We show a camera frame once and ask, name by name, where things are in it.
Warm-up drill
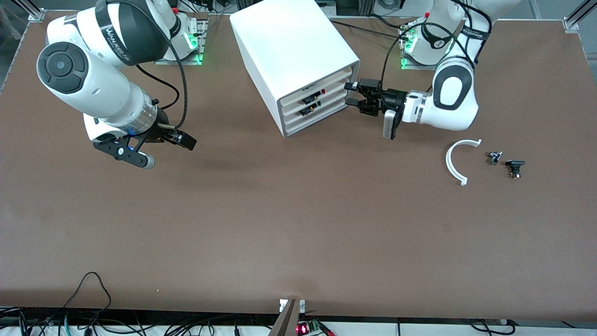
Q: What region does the brown beam at table edge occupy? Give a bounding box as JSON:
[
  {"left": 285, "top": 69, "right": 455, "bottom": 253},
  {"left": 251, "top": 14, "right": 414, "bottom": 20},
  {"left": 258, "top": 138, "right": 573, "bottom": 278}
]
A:
[{"left": 268, "top": 299, "right": 301, "bottom": 336}]

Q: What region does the green circuit board red light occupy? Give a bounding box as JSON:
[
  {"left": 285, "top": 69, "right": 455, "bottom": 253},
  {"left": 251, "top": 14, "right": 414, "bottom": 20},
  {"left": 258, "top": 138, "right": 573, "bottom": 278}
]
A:
[{"left": 296, "top": 320, "right": 336, "bottom": 336}]

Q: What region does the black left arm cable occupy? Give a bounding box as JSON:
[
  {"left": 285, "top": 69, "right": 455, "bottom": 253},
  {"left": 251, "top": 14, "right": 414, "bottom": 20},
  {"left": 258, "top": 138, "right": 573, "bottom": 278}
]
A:
[{"left": 380, "top": 0, "right": 491, "bottom": 94}]

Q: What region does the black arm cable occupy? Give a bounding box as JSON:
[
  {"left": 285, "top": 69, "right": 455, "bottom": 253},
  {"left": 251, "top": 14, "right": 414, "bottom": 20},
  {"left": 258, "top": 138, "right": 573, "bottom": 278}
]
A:
[
  {"left": 96, "top": 0, "right": 188, "bottom": 131},
  {"left": 380, "top": 0, "right": 491, "bottom": 94}
]

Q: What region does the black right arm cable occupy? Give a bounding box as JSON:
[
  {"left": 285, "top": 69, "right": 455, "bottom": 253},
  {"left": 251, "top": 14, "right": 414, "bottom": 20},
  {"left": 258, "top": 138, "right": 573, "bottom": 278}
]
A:
[{"left": 96, "top": 0, "right": 188, "bottom": 131}]

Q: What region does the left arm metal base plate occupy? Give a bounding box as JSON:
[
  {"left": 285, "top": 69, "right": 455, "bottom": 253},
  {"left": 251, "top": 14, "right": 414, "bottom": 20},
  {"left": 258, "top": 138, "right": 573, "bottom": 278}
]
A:
[{"left": 400, "top": 21, "right": 451, "bottom": 71}]

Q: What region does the black cable across table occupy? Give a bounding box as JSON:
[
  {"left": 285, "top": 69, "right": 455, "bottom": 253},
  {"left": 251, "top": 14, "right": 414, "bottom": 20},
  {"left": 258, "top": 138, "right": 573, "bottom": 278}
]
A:
[{"left": 329, "top": 20, "right": 411, "bottom": 40}]

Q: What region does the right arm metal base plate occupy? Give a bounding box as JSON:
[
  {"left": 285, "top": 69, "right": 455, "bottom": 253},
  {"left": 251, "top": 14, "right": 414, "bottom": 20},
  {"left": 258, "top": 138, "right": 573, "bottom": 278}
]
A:
[{"left": 154, "top": 13, "right": 209, "bottom": 66}]

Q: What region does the white half-ring clamp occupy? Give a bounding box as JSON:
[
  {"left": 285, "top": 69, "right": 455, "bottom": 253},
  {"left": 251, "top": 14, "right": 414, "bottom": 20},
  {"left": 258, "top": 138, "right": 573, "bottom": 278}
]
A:
[{"left": 445, "top": 139, "right": 482, "bottom": 186}]

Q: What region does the thin black looped cable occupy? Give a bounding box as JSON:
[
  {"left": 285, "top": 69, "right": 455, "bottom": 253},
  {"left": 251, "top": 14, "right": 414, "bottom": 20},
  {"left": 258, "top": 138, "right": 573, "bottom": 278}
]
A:
[{"left": 62, "top": 272, "right": 112, "bottom": 322}]

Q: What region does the aluminium frame profile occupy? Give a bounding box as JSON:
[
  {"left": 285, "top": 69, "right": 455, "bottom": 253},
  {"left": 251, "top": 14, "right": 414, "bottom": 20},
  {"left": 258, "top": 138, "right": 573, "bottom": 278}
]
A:
[
  {"left": 14, "top": 0, "right": 46, "bottom": 22},
  {"left": 563, "top": 0, "right": 597, "bottom": 31}
]

